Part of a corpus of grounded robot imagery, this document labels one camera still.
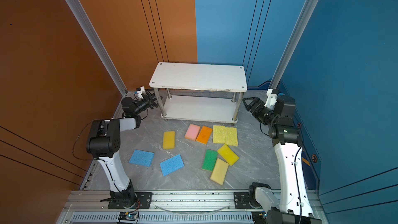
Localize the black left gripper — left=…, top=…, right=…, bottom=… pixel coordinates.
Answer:
left=134, top=89, right=162, bottom=118

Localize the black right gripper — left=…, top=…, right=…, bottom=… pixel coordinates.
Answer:
left=243, top=96, right=278, bottom=126

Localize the green sponge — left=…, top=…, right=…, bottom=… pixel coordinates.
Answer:
left=202, top=149, right=218, bottom=171

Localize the blue sponge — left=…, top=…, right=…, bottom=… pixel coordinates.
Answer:
left=160, top=154, right=184, bottom=176
left=129, top=149, right=154, bottom=167

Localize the pale yellow sponge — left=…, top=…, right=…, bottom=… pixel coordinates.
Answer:
left=210, top=158, right=229, bottom=185

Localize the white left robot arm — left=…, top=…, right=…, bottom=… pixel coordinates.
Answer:
left=86, top=88, right=159, bottom=209

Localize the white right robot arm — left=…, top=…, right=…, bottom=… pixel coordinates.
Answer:
left=244, top=94, right=322, bottom=224

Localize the white two-tier shelf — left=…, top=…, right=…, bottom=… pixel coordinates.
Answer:
left=149, top=62, right=248, bottom=124

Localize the lime porous sponge right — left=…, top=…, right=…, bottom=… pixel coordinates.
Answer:
left=225, top=127, right=238, bottom=146

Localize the lime porous sponge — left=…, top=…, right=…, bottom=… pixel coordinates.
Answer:
left=225, top=127, right=238, bottom=146
left=212, top=125, right=226, bottom=144

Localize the yellow sponge near left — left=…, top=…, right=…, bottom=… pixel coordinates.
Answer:
left=162, top=131, right=175, bottom=150

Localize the lime porous sponge left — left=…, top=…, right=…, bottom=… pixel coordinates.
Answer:
left=212, top=125, right=226, bottom=144

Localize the pink sponge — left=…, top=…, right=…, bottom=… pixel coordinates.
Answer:
left=184, top=124, right=201, bottom=141

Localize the bright yellow sponge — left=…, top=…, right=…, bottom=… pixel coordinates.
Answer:
left=217, top=144, right=239, bottom=166

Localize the orange sponge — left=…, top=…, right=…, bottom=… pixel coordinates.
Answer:
left=196, top=126, right=212, bottom=145

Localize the green circuit board left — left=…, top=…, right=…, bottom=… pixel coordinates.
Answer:
left=117, top=212, right=139, bottom=224

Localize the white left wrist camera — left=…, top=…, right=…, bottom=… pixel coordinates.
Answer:
left=135, top=86, right=146, bottom=100

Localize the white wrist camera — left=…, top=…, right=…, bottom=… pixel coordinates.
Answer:
left=264, top=88, right=279, bottom=110
left=135, top=86, right=146, bottom=100

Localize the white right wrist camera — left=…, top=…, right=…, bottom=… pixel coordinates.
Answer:
left=264, top=88, right=279, bottom=110

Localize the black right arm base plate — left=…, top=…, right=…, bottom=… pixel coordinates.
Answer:
left=233, top=191, right=252, bottom=209

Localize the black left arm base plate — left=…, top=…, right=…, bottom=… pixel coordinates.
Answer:
left=108, top=192, right=152, bottom=211

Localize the aluminium corner post left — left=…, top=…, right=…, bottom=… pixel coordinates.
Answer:
left=65, top=0, right=128, bottom=96

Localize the aluminium corner post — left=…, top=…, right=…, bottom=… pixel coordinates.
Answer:
left=65, top=0, right=128, bottom=96
left=269, top=0, right=319, bottom=89

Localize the aluminium front rail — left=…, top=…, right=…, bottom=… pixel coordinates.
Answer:
left=55, top=189, right=330, bottom=224

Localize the aluminium corner post right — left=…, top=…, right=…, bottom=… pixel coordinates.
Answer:
left=269, top=0, right=319, bottom=89

